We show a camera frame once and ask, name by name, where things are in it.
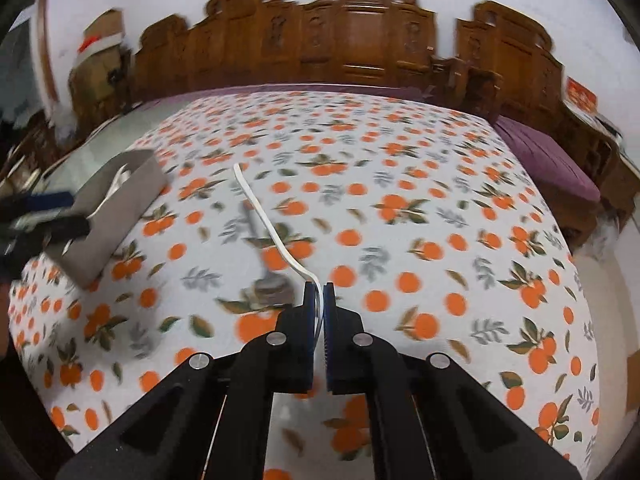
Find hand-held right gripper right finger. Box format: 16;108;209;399
322;281;583;480

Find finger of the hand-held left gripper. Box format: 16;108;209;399
17;191;76;213
0;215;92;256

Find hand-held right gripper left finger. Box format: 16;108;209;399
55;282;318;480

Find metal spoon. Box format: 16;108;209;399
239;202;296;308

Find grey metal tray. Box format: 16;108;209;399
37;149;168;291

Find white plastic fork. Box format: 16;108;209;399
233;162;325;341

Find dark wooden chair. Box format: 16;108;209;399
0;107;76;186

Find stacked cardboard boxes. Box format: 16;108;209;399
67;8;133;121

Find orange print tablecloth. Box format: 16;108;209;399
7;91;601;480

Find long purple seat cushion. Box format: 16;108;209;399
145;82;431;106

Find short purple seat cushion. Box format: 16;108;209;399
492;115;601;206

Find carved wooden sofa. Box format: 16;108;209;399
127;0;451;106

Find white plastic bag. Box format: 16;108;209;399
592;220;623;261

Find wooden side table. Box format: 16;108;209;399
560;105;640;241

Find carved wooden armchair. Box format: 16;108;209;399
432;1;568;131

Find red box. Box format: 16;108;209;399
565;76;598;111

